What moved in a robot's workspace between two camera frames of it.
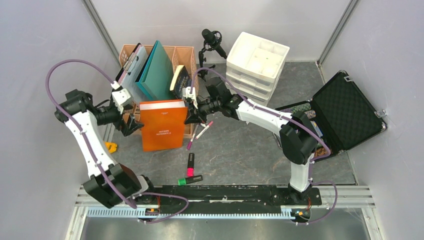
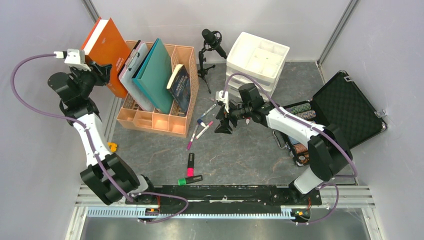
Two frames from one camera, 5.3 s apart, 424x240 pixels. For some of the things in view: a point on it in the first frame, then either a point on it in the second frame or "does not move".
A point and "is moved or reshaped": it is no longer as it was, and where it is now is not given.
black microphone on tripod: [213, 40] does not move
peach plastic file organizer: [175, 58] is moved or reshaped
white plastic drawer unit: [253, 65] does not move
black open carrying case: [341, 114] does not move
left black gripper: [125, 128] -> [100, 74]
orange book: [163, 121] -> [105, 45]
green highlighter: [182, 181] does not move
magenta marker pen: [189, 144] does not move
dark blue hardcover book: [182, 79] does not move
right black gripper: [196, 116] -> [224, 126]
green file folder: [156, 77] does not move
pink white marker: [204, 130] does not move
